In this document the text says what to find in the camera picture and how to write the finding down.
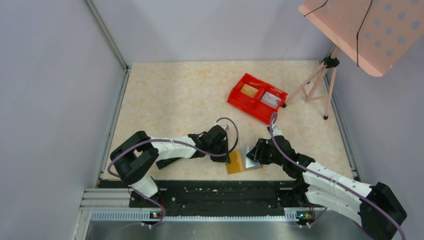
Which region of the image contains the black cable on stand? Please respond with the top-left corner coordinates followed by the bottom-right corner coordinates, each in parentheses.
top-left (303, 0), bottom-right (375, 67)

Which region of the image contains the red two-compartment plastic bin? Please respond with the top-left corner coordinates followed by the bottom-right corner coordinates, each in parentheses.
top-left (227, 73), bottom-right (288, 124)

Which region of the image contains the black microphone silver head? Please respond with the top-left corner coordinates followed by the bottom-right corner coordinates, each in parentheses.
top-left (155, 157), bottom-right (181, 170)

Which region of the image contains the pink perforated music stand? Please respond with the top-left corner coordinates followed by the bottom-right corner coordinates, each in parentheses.
top-left (282, 0), bottom-right (424, 120)

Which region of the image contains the yellow leather card holder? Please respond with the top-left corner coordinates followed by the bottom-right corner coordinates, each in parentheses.
top-left (225, 147), bottom-right (262, 175)

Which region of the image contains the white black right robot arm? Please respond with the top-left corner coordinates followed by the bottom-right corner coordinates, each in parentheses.
top-left (246, 135), bottom-right (407, 240)

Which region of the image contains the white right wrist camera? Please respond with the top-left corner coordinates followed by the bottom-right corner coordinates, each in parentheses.
top-left (267, 125), bottom-right (283, 137)

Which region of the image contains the grey slotted cable duct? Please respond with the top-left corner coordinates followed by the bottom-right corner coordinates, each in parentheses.
top-left (90, 209), bottom-right (299, 222)

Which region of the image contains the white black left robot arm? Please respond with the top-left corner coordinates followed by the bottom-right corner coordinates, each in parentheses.
top-left (109, 124), bottom-right (229, 198)

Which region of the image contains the orange card in bin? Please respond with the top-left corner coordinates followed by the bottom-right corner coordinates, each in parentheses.
top-left (240, 84), bottom-right (259, 98)

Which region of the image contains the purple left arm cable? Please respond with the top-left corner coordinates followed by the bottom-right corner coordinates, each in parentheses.
top-left (106, 117), bottom-right (239, 229)

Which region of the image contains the white card in bin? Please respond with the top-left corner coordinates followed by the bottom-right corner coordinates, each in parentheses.
top-left (260, 91), bottom-right (281, 109)

